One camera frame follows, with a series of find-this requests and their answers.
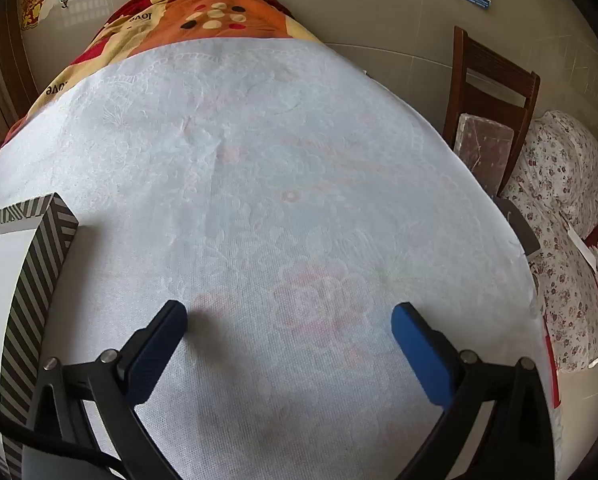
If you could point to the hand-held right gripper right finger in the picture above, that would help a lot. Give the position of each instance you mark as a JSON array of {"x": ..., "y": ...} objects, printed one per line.
[{"x": 424, "y": 360}]

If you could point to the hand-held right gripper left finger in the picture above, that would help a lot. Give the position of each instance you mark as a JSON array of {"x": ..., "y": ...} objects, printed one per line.
[{"x": 156, "y": 355}]

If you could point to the striped cardboard box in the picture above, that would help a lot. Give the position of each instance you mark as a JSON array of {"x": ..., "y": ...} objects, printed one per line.
[{"x": 49, "y": 260}]

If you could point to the dark grey object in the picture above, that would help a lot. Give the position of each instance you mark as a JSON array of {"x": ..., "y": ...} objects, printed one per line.
[{"x": 521, "y": 230}]

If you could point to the white embossed tablecloth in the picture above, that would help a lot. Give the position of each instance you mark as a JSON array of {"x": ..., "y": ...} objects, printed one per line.
[{"x": 279, "y": 185}]

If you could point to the floral bedding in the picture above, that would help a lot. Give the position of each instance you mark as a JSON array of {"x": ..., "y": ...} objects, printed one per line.
[{"x": 559, "y": 170}]

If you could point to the brown wooden chair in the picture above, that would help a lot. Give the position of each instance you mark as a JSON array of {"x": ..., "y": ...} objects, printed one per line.
[{"x": 479, "y": 75}]

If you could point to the orange printed blanket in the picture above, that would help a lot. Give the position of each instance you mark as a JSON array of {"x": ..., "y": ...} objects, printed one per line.
[{"x": 179, "y": 15}]

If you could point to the brown wooden door frame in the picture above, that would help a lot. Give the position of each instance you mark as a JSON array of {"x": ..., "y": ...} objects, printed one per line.
[{"x": 9, "y": 70}]

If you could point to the orange wall sticker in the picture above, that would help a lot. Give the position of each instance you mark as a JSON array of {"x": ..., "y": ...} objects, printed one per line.
[{"x": 34, "y": 2}]

